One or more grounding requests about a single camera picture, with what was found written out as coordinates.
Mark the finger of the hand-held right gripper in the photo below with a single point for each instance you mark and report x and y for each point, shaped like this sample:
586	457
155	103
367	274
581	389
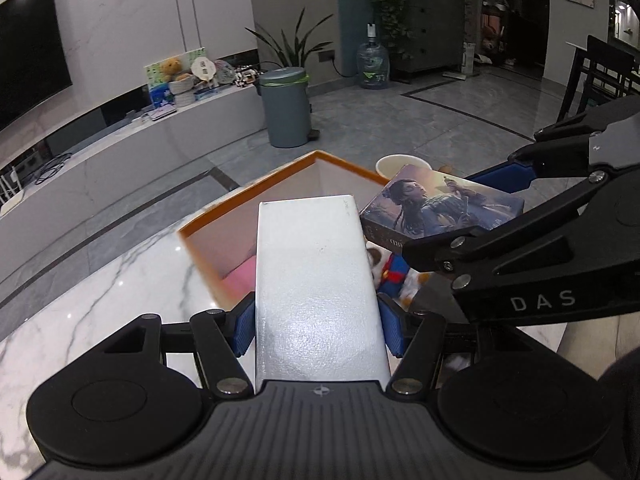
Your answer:
500	176
500	245

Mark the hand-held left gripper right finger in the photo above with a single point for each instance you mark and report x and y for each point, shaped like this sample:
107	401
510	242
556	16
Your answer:
392	327

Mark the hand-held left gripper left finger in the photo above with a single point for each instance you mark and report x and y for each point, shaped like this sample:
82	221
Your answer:
245	325

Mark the brown and white plush toy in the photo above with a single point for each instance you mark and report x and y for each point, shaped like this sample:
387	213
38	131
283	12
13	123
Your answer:
395	272

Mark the illustrated card box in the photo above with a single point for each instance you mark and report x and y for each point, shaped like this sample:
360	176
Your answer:
430	200

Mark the white oblong case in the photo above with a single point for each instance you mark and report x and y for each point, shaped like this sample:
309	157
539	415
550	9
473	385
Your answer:
315	285

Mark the orange cardboard box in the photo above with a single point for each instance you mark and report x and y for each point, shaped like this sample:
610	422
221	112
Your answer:
280	175

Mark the dark dining chair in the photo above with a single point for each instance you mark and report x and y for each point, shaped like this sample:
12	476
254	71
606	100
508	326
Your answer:
605	77

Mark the dark green cabinet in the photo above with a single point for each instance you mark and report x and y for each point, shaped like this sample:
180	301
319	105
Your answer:
435	30

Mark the water dispenser bottle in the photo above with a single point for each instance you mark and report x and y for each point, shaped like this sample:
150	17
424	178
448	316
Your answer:
372	62

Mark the marble television cabinet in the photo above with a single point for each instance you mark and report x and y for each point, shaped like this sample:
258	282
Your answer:
125	160

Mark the grey trash can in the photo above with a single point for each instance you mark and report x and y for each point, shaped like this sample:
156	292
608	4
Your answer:
287	110

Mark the white woven basket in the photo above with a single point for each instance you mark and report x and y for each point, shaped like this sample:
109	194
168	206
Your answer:
182	91

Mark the black and white toy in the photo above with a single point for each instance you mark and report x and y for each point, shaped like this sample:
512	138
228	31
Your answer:
247	77

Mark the snake plant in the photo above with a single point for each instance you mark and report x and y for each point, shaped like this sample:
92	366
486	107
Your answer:
290	45

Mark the patterned plate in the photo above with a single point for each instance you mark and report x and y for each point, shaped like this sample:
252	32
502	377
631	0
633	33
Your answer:
225	72

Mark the round hand fan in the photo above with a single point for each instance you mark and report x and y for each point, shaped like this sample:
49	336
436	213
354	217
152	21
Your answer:
202	70

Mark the painted picture card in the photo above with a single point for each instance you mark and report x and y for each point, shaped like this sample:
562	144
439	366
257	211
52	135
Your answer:
155	82

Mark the small teddy bear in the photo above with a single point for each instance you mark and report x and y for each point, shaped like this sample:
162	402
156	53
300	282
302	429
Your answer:
175	69

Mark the white router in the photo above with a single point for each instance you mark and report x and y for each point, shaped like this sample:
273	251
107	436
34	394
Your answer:
10	187

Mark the wall television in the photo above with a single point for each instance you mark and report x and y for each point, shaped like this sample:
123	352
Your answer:
25	55

